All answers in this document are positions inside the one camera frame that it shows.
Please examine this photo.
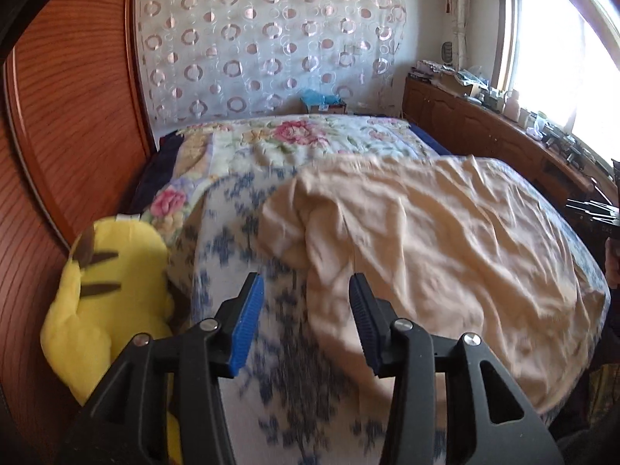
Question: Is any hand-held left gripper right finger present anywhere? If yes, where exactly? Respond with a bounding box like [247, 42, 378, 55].
[349, 272, 565, 465]

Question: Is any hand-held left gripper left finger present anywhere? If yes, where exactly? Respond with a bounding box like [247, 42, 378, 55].
[55, 271, 266, 465]

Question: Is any beige printed T-shirt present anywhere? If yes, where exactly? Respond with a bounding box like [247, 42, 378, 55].
[257, 154, 611, 417]

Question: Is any bed with floral sheets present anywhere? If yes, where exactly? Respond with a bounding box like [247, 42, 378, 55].
[167, 155, 611, 465]

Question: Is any yellow plush toy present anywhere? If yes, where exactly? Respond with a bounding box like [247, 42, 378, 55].
[40, 218, 182, 465]

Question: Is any wooden framed window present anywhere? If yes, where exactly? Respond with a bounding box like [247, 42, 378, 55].
[496, 0, 620, 175]

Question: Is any long wooden cabinet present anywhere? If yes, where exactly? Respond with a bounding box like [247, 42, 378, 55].
[402, 75, 620, 214]

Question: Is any dark blue bed cover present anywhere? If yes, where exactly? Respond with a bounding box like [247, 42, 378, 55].
[128, 128, 185, 214]

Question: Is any floral blanket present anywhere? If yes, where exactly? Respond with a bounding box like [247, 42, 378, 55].
[143, 114, 441, 248]

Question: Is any open cardboard box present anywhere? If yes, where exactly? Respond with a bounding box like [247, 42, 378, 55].
[436, 69, 481, 98]

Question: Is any blue bag on box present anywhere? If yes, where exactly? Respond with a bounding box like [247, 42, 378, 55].
[300, 90, 347, 116]

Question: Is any wooden slatted wardrobe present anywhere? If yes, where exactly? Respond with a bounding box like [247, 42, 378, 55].
[0, 0, 160, 465]

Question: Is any sheer circle-pattern curtain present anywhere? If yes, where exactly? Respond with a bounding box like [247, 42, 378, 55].
[136, 0, 408, 129]

